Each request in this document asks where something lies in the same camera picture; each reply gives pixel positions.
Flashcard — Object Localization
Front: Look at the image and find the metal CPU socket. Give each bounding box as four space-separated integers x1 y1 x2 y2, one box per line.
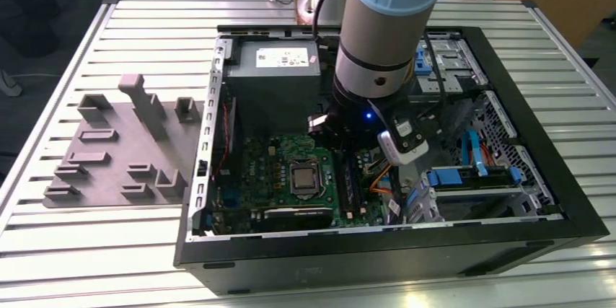
285 157 325 201

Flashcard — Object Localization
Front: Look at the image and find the low silver disk bay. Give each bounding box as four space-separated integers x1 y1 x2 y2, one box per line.
408 170 552 224

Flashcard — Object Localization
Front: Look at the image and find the black chair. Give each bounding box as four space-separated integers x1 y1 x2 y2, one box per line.
0 0 61 58

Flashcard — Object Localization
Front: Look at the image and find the grey power supply unit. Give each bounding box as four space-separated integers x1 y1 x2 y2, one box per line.
224 40 337 136

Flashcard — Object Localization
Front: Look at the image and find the tall silver drive cage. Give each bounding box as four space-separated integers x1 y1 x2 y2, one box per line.
406 30 486 107

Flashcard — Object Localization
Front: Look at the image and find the black RAM slot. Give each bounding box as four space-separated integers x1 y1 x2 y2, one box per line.
333 149 345 217

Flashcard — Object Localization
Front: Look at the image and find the green motherboard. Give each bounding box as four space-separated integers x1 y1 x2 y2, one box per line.
210 133 385 232

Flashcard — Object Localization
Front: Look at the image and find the black graphics card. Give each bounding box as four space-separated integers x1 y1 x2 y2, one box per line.
209 206 333 234

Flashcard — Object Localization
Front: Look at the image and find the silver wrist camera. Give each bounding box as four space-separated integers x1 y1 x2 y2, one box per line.
376 115 430 167

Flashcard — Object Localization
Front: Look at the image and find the blue disk carrier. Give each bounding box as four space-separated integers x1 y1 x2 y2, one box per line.
413 48 432 76

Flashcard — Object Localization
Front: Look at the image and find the blue flat data cable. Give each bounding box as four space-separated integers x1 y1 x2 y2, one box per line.
461 130 489 178

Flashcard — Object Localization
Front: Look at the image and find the grey parts rack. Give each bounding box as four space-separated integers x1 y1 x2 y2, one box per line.
41 73 202 210

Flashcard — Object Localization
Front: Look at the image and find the black PC case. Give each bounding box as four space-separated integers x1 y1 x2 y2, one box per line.
172 25 610 296

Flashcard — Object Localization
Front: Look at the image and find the orange wire bundle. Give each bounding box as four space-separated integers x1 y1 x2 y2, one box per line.
368 165 401 197

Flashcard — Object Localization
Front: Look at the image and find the hard disk in blue carrier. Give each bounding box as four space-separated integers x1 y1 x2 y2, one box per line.
425 166 524 190

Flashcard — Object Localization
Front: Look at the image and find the silver CPU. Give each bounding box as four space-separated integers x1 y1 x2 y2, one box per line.
292 167 320 190

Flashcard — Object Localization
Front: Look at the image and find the black cable bundle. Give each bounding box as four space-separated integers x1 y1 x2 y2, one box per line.
408 91 482 132

